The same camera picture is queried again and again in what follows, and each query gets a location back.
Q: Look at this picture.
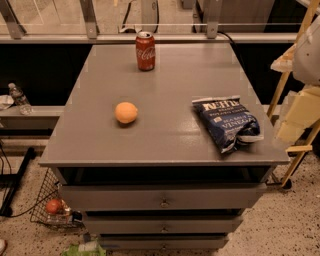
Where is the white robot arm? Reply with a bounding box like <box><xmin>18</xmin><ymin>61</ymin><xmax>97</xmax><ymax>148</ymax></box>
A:
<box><xmin>271</xmin><ymin>17</ymin><xmax>320</xmax><ymax>144</ymax></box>

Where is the green white package on floor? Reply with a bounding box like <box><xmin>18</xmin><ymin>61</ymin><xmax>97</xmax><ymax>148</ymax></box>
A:
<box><xmin>61</xmin><ymin>241</ymin><xmax>106</xmax><ymax>256</ymax></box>

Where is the crumpled white paper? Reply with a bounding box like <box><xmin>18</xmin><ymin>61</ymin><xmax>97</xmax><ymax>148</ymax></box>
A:
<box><xmin>0</xmin><ymin>95</ymin><xmax>14</xmax><ymax>111</ymax></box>

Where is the clear plastic water bottle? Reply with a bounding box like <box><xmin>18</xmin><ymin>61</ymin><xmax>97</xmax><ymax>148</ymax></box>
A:
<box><xmin>8</xmin><ymin>83</ymin><xmax>32</xmax><ymax>115</ymax></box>

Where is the black floor stand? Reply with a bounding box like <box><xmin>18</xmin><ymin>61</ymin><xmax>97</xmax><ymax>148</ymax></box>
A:
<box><xmin>0</xmin><ymin>147</ymin><xmax>36</xmax><ymax>217</ymax></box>

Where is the red coke can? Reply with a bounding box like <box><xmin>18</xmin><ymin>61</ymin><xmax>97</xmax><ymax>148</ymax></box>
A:
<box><xmin>135</xmin><ymin>31</ymin><xmax>156</xmax><ymax>71</ymax></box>

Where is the orange fruit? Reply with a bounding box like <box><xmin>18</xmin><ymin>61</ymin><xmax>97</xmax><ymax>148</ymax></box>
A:
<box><xmin>115</xmin><ymin>102</ymin><xmax>138</xmax><ymax>124</ymax></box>

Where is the black wire basket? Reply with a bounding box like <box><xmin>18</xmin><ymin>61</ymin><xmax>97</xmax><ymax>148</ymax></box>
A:
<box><xmin>30</xmin><ymin>169</ymin><xmax>83</xmax><ymax>230</ymax></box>

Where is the red apple in basket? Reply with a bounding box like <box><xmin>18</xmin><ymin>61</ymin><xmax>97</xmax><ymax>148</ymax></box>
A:
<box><xmin>46</xmin><ymin>199</ymin><xmax>62</xmax><ymax>214</ymax></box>

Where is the blue kettle chips bag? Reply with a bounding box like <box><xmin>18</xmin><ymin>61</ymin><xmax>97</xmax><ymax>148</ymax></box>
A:
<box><xmin>192</xmin><ymin>95</ymin><xmax>264</xmax><ymax>154</ymax></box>

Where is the grey drawer cabinet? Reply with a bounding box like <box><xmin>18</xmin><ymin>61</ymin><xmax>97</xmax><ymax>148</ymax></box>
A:
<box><xmin>40</xmin><ymin>44</ymin><xmax>288</xmax><ymax>251</ymax></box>

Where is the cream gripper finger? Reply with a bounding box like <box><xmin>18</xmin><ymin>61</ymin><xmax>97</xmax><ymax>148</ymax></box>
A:
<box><xmin>271</xmin><ymin>43</ymin><xmax>296</xmax><ymax>72</ymax></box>
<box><xmin>275</xmin><ymin>87</ymin><xmax>320</xmax><ymax>144</ymax></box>

